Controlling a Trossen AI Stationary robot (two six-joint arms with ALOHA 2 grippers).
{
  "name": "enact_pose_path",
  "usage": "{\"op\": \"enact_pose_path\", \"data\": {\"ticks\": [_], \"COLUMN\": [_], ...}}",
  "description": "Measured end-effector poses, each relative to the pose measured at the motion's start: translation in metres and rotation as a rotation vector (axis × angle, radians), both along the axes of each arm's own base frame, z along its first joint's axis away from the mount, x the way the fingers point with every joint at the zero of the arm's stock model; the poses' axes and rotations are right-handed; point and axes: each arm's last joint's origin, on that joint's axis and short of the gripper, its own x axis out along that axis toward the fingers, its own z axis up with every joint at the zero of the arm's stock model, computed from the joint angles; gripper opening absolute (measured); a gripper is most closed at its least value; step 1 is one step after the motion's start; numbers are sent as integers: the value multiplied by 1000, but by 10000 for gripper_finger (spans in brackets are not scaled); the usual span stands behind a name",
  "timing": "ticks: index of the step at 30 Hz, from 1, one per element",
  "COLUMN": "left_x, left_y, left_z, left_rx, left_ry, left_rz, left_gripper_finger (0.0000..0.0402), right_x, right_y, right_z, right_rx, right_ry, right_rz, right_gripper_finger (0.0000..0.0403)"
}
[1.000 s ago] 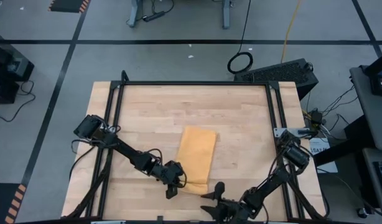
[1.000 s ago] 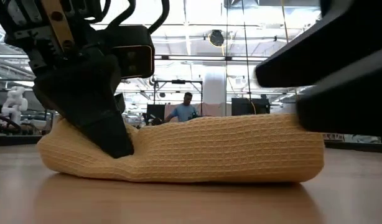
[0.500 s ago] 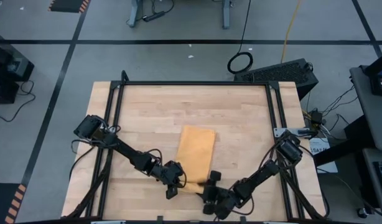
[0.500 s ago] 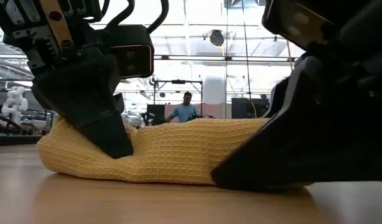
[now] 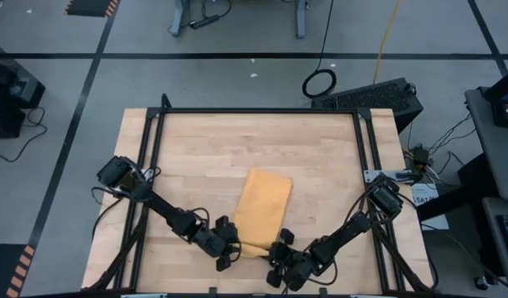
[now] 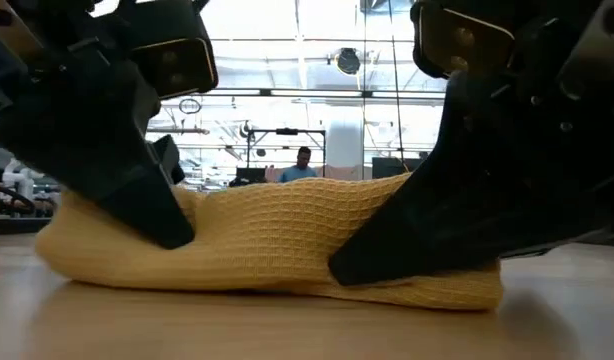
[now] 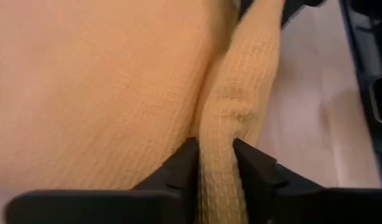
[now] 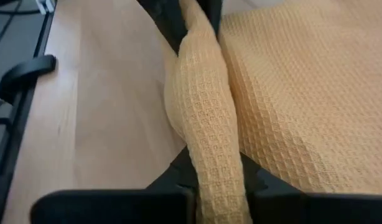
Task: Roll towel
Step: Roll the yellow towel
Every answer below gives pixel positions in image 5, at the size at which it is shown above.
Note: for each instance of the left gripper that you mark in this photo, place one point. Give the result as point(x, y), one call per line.
point(208, 242)

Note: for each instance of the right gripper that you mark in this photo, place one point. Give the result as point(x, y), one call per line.
point(299, 269)

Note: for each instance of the yellow waffle-weave towel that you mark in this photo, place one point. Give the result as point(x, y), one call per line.
point(262, 203)

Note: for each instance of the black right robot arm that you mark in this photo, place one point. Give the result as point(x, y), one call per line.
point(345, 236)

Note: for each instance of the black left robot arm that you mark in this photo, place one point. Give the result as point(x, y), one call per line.
point(163, 207)

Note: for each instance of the white edge plate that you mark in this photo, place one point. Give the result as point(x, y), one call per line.
point(144, 295)

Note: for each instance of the white paper sheet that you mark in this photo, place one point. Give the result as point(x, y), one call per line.
point(429, 194)

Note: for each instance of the black power adapter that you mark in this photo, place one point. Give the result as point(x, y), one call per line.
point(420, 156)

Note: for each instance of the black desk base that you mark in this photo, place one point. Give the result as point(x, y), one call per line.
point(452, 203)

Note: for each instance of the black computer tower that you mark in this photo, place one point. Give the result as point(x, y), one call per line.
point(370, 97)

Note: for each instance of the black caster wheel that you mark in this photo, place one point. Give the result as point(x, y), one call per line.
point(481, 283)

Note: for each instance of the grey desk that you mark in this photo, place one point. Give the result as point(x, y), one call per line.
point(490, 232)
point(498, 157)

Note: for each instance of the black hazard-striped mat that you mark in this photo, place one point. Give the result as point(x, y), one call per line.
point(6, 273)
point(90, 7)

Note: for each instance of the black power strip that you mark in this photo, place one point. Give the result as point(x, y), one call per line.
point(204, 21)

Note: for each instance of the grey desk leg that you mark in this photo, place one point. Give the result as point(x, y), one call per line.
point(178, 16)
point(301, 18)

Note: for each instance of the black equipment case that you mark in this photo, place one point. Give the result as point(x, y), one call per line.
point(10, 91)

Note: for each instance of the dark screen device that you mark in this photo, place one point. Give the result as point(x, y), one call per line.
point(506, 103)

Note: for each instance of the black aluminium table frame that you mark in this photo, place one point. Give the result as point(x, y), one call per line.
point(258, 111)

